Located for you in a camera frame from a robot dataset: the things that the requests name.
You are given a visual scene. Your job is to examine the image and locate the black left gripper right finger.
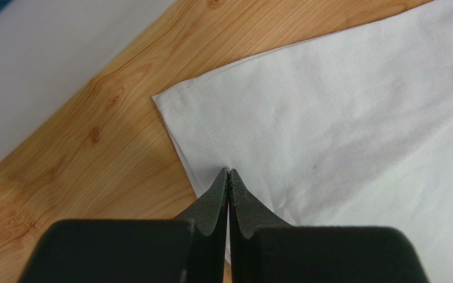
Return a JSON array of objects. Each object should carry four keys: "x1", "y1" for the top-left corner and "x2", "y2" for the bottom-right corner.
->
[{"x1": 228, "y1": 170, "x2": 428, "y2": 282}]

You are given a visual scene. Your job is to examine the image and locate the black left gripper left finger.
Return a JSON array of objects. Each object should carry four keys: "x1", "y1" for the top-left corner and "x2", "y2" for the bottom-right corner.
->
[{"x1": 19, "y1": 169, "x2": 228, "y2": 282}]

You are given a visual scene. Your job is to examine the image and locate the white t-shirt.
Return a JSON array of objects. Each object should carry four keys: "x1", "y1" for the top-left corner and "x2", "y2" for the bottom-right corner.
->
[{"x1": 153, "y1": 1, "x2": 453, "y2": 282}]

